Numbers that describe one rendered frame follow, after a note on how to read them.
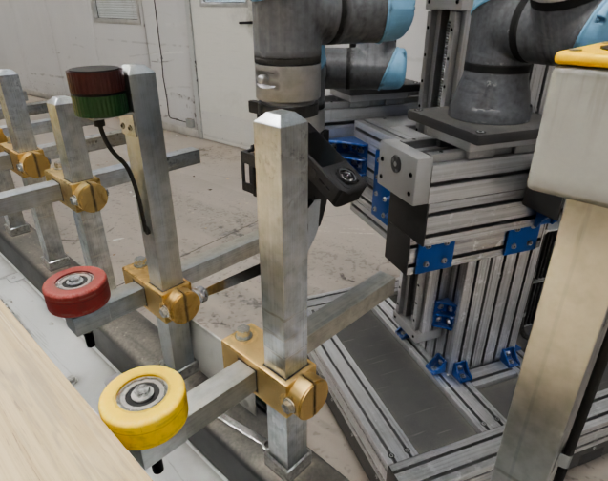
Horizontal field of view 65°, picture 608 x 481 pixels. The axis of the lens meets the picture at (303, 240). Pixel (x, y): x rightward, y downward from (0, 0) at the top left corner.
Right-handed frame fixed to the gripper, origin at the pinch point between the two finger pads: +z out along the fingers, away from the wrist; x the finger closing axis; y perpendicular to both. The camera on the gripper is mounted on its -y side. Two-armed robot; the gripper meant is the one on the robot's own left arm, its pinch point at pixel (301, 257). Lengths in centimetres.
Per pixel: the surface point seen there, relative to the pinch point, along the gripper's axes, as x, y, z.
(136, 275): 13.0, 22.1, 6.5
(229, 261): -2.5, 19.6, 9.4
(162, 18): -222, 396, -12
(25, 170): 13, 63, -1
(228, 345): 13.2, -0.5, 6.7
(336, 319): -1.2, -5.5, 8.0
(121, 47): -216, 474, 17
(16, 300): 20, 73, 32
